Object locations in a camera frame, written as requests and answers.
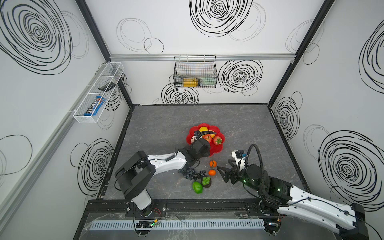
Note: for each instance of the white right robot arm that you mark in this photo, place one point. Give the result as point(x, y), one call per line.
point(278, 197)

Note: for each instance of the yellow fake lemon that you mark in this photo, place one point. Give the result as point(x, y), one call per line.
point(204, 129)

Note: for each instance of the lower orange fake tangerine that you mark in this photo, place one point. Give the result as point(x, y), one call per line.
point(211, 172)

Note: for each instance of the white slotted cable duct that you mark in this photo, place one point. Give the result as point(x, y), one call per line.
point(212, 224)

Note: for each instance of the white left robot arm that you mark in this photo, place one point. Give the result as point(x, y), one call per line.
point(135, 174)

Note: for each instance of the orange fake tangerine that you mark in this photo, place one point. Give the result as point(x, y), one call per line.
point(213, 164)
point(211, 172)

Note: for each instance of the dark fake grape bunch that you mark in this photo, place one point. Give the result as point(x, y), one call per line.
point(192, 174)

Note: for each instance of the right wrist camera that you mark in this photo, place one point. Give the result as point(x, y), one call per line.
point(239, 158)

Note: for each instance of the yellow box in basket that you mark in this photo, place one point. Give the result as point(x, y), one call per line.
point(191, 83)

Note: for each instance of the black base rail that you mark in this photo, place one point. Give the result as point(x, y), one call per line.
point(163, 208)

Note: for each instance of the green fake mangosteen half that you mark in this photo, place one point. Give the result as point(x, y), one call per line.
point(206, 182)

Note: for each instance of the black wire wall basket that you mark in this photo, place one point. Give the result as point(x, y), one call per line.
point(193, 66)

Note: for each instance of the upper orange fake tangerine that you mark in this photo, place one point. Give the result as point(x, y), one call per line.
point(213, 164)

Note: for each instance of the black remote control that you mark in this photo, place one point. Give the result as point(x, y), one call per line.
point(107, 87)

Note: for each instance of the green fake pepper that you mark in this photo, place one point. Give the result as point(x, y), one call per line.
point(197, 187)

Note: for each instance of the white wire wall shelf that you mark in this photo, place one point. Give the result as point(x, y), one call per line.
point(106, 73)

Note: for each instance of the green box in basket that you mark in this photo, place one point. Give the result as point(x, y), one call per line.
point(208, 82)

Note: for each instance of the blue candy packet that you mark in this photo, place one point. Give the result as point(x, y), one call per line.
point(95, 106)

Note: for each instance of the red fake apple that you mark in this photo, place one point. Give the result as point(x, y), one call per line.
point(207, 138)

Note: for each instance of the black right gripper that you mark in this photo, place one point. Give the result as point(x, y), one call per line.
point(233, 174)

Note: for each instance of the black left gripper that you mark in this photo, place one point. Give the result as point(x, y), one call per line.
point(199, 148)

